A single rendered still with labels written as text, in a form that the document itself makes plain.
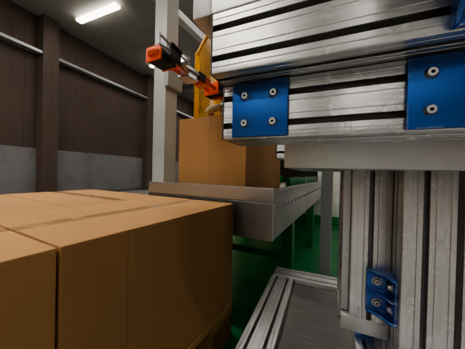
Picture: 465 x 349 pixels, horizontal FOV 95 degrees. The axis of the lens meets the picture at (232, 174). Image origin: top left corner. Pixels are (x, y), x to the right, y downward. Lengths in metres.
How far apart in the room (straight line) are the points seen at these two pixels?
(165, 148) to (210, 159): 1.14
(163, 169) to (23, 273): 1.78
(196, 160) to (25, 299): 0.84
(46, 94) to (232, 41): 6.11
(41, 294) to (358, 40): 0.55
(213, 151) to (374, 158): 0.78
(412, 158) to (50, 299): 0.60
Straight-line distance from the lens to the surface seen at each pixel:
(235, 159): 1.00
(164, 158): 2.15
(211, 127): 1.09
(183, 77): 0.98
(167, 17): 2.60
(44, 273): 0.46
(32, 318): 0.48
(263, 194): 0.86
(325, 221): 1.40
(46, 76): 6.49
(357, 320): 0.62
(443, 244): 0.52
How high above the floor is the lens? 0.67
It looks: level
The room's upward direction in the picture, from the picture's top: 1 degrees clockwise
